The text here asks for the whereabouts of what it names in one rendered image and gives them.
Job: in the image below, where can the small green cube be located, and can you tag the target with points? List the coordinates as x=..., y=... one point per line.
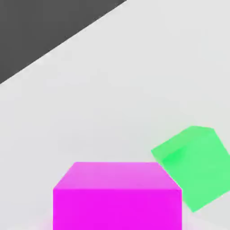
x=201, y=167

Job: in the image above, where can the small magenta cube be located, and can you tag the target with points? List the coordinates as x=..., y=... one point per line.
x=117, y=206

